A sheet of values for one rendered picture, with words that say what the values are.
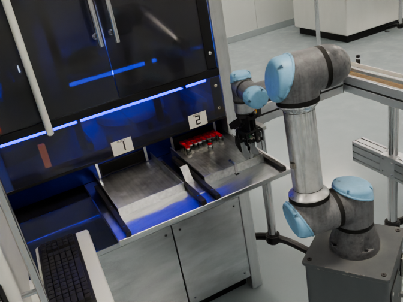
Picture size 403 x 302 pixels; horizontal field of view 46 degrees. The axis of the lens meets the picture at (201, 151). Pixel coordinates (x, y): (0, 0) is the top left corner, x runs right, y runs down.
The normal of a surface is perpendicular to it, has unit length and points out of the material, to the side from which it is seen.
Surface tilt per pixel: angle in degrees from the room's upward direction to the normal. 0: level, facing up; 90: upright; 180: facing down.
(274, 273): 0
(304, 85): 87
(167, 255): 90
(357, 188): 7
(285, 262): 0
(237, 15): 90
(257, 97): 91
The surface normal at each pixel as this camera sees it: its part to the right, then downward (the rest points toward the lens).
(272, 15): 0.44, 0.33
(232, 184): -0.17, -0.88
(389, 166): -0.88, 0.33
